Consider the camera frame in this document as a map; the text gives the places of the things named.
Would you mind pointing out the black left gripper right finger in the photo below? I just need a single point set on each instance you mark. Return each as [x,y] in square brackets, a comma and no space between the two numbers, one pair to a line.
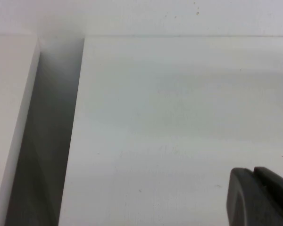
[279,188]

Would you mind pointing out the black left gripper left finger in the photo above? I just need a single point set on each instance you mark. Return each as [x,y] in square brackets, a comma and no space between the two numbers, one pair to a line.
[243,202]

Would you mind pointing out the white side cabinet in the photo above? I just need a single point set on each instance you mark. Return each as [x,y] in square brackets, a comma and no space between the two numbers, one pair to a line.
[4,94]

